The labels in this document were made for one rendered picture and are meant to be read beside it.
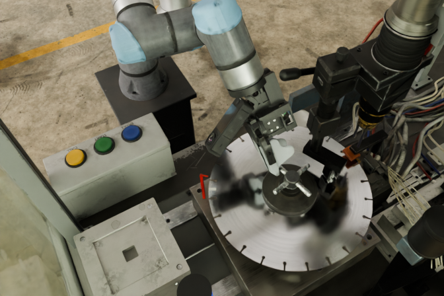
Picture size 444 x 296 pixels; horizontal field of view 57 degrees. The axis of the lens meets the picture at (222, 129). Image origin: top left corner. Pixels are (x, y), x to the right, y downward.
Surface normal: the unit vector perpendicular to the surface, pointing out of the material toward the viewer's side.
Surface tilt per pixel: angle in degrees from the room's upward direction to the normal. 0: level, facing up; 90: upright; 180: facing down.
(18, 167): 90
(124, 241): 0
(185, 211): 0
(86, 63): 0
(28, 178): 90
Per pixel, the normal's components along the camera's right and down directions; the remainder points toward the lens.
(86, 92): -0.03, -0.59
